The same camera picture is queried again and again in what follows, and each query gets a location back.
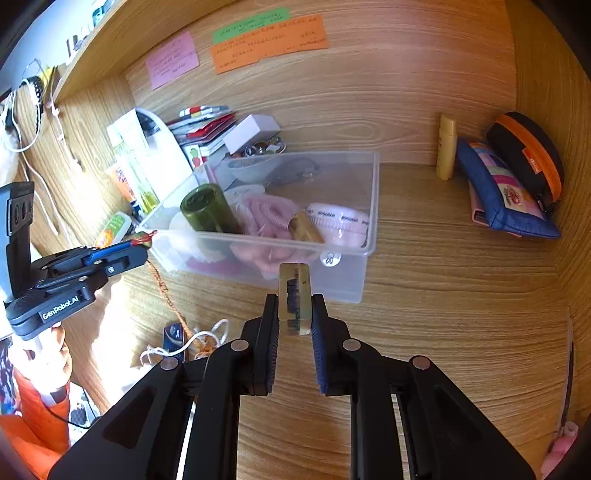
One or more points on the pink soft object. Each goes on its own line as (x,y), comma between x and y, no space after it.
(561,450)

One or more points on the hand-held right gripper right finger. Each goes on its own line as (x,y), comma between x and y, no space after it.
(321,350)

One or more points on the orange sunscreen tube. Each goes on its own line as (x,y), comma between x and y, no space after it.
(121,180)

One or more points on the yellowish stamp block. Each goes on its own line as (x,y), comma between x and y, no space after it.
(295,295)

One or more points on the small white box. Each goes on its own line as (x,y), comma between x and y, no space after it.
(251,131)

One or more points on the blue black packet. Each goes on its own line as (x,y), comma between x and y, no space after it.
(174,339)

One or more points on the metal clips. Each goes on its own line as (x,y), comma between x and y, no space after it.
(261,148)

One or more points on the orange clothing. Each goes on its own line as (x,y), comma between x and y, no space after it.
(32,415)

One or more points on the yellow tube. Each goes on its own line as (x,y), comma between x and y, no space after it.
(447,152)

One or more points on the person's left hand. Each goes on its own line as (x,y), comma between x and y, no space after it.
(59,350)

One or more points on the fruit print card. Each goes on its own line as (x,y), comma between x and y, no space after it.
(196,159)

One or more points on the white handwritten paper sheets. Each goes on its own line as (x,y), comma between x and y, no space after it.
(157,152)

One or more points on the yellow spray bottle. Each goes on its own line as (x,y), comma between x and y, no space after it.
(148,198)

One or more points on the green sticky note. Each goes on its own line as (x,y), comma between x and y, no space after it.
(249,27)

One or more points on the dark glass bottle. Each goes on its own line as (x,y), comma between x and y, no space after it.
(210,210)

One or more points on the pink sticky note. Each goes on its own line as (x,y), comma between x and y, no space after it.
(173,60)

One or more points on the black orange round case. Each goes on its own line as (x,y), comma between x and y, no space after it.
(517,138)

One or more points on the wooden desktop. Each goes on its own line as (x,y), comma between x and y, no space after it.
(438,300)

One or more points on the clear plastic storage box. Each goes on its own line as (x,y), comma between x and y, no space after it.
(341,277)

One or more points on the small brown object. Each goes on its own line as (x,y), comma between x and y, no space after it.
(304,228)

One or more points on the stack of booklets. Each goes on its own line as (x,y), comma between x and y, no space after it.
(203,127)

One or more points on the blue patchwork pouch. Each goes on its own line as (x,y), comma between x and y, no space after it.
(498,203)

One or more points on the orange sticky note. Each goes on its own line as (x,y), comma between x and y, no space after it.
(277,46)

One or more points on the wooden shelf board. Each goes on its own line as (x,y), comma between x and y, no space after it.
(101,55)

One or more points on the pink round container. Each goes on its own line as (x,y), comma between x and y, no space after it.
(341,224)

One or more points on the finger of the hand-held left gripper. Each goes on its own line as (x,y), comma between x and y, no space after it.
(111,253)
(124,264)

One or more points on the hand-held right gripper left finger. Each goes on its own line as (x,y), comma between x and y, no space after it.
(272,350)

